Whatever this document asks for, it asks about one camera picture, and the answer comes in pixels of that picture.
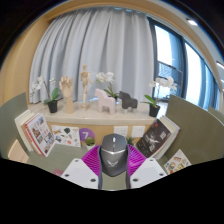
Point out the pink wooden horse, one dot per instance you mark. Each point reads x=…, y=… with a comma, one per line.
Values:
x=106, y=101

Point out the dark framed window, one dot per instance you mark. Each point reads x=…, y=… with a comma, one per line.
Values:
x=173, y=60

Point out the white leaning books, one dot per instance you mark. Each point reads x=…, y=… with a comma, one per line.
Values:
x=172, y=128

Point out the green felt desk divider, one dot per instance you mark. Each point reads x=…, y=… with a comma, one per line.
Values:
x=196, y=130
x=11, y=123

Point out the white orchid plant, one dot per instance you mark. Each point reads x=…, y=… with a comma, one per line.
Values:
x=108, y=78

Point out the black cover book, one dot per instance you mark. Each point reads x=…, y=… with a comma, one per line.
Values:
x=154, y=137

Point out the white thick book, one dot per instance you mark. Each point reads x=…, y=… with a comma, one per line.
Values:
x=20, y=125

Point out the grey pleated curtain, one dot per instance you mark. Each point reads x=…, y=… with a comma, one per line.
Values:
x=100, y=43

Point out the white colourful sticker sheet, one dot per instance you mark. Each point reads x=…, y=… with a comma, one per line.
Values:
x=177, y=162

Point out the small plant in white pot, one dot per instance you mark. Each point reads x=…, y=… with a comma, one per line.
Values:
x=130, y=140
x=90, y=142

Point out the white orchid in black pot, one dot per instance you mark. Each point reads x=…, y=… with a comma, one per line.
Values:
x=52, y=106
x=154, y=110

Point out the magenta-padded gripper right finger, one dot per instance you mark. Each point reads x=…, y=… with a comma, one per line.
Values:
x=148, y=171

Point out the wooden artist mannequin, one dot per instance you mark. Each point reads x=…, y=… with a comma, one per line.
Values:
x=85, y=81

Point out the red and white magazine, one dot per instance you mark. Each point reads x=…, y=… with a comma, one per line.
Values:
x=40, y=135

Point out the brown cover book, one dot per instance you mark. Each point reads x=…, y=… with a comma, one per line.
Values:
x=26, y=131

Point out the white wall socket plate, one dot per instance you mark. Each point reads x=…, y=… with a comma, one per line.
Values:
x=138, y=131
x=120, y=130

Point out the white sticker picture card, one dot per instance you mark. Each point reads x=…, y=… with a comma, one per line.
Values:
x=66, y=136

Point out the wooden hand model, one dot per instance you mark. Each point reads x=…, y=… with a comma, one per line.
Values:
x=67, y=93

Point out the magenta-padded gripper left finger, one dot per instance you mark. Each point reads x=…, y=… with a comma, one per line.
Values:
x=80, y=171

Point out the purple round sign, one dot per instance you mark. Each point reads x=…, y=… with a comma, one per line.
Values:
x=86, y=133

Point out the dark grey computer mouse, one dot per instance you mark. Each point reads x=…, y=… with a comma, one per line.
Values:
x=114, y=155

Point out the dark wooden horse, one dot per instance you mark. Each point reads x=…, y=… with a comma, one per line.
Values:
x=128, y=100

